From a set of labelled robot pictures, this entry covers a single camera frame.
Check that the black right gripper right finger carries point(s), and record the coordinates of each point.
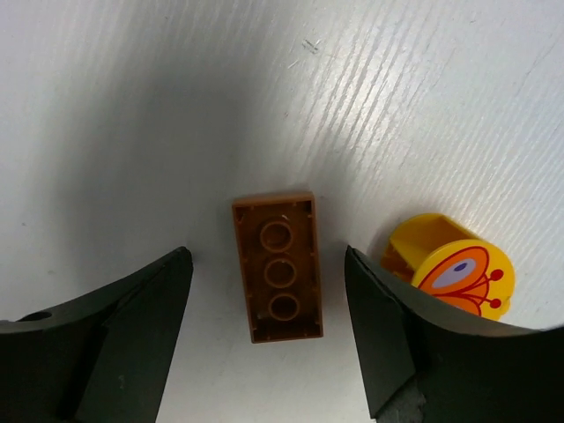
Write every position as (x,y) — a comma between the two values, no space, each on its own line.
(422,360)

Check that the yellow butterfly lego brick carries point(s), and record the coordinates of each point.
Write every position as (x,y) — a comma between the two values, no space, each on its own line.
(451,263)

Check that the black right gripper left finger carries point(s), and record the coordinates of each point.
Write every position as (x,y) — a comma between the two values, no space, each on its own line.
(102,357)

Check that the brown lego plate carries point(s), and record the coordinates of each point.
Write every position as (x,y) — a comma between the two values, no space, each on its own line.
(276,237)

